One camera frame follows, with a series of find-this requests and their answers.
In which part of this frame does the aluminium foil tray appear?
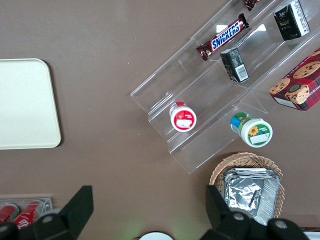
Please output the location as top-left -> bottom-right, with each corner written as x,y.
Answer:
222,167 -> 283,226

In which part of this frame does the cream plastic serving tray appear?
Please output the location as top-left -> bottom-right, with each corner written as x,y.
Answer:
0,58 -> 62,151

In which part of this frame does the clear acrylic bottle rack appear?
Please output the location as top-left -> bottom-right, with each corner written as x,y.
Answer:
0,193 -> 53,226

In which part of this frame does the green lid sunflower jar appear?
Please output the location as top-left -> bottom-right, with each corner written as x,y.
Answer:
229,111 -> 274,148

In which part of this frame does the Snickers chocolate bar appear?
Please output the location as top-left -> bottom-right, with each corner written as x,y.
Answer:
243,0 -> 262,12
196,12 -> 250,62

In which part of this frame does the crumpled foil wrapped packet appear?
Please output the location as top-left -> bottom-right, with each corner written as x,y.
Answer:
224,176 -> 264,221

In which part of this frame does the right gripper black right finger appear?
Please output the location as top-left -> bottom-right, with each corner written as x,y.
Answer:
199,184 -> 311,240

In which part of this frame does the red cola bottle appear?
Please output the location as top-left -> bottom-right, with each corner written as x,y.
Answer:
0,204 -> 20,224
12,200 -> 42,230

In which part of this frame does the small black carton box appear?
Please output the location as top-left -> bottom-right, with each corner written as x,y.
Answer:
273,0 -> 311,42
219,47 -> 250,84

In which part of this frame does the clear acrylic tiered display stand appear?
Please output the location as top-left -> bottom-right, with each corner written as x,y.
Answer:
129,0 -> 320,175

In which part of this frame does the red chocolate chip cookie box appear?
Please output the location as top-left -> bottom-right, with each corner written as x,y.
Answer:
268,47 -> 320,112

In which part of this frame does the red lid white jar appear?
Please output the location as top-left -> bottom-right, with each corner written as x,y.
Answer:
169,101 -> 198,133

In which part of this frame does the white snack tray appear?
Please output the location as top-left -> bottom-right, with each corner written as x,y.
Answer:
301,226 -> 320,240

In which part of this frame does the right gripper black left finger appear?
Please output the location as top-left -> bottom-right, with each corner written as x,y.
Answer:
17,185 -> 94,240

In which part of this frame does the light wicker basket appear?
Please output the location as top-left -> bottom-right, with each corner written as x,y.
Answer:
209,151 -> 286,221

